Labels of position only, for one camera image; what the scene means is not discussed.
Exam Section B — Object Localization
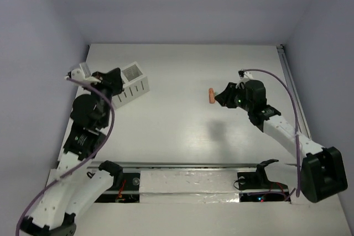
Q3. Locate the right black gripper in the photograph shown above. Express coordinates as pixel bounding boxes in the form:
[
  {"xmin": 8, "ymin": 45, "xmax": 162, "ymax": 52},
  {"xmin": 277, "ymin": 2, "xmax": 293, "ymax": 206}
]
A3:
[{"xmin": 214, "ymin": 82, "xmax": 253, "ymax": 112}]

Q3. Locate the orange correction tape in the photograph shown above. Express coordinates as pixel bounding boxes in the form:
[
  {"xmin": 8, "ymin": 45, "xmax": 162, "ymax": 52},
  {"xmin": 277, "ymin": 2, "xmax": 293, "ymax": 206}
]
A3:
[{"xmin": 208, "ymin": 88, "xmax": 216, "ymax": 104}]

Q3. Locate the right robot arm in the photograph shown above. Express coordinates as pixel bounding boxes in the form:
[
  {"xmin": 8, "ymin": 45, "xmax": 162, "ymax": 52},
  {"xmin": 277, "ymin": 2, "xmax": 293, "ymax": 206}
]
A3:
[{"xmin": 209, "ymin": 80, "xmax": 348, "ymax": 203}]

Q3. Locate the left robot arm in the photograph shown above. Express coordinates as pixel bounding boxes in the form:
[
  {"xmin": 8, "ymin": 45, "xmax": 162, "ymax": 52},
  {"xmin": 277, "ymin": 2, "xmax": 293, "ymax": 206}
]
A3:
[{"xmin": 15, "ymin": 63, "xmax": 124, "ymax": 235}]

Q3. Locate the white slotted pen holder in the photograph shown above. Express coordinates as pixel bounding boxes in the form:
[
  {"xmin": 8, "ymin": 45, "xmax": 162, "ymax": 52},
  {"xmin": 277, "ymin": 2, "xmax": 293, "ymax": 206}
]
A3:
[{"xmin": 112, "ymin": 62, "xmax": 150, "ymax": 109}]

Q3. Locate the white foam block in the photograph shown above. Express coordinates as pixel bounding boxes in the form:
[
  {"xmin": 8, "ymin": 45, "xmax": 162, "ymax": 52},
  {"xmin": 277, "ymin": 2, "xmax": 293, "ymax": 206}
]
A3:
[{"xmin": 139, "ymin": 170, "xmax": 240, "ymax": 204}]

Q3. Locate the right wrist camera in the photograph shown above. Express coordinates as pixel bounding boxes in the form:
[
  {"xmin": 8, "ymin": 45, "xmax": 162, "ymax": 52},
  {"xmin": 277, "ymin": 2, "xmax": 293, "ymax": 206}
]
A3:
[{"xmin": 238, "ymin": 69, "xmax": 254, "ymax": 83}]

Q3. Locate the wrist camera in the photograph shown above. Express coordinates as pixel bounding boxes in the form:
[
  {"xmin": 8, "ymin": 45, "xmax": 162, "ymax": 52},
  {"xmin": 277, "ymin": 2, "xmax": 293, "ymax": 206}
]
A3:
[
  {"xmin": 238, "ymin": 69, "xmax": 254, "ymax": 83},
  {"xmin": 65, "ymin": 62, "xmax": 101, "ymax": 84}
]

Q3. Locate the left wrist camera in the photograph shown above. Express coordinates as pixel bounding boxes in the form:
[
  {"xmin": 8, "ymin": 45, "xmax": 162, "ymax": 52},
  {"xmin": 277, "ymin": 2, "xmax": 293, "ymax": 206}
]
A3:
[{"xmin": 65, "ymin": 62, "xmax": 101, "ymax": 84}]

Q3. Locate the aluminium rail right side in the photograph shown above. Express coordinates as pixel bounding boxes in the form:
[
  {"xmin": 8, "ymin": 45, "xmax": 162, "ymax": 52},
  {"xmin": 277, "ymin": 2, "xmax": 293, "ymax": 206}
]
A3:
[{"xmin": 277, "ymin": 45, "xmax": 312, "ymax": 139}]

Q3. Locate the aluminium rail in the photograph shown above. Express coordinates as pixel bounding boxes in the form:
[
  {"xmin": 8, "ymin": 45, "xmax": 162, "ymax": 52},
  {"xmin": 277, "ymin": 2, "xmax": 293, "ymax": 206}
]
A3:
[
  {"xmin": 277, "ymin": 45, "xmax": 312, "ymax": 139},
  {"xmin": 88, "ymin": 160, "xmax": 261, "ymax": 170}
]

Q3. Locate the aluminium rail front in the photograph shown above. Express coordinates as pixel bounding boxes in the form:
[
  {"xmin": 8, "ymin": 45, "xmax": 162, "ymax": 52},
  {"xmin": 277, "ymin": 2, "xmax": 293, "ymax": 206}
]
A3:
[{"xmin": 88, "ymin": 160, "xmax": 261, "ymax": 170}]

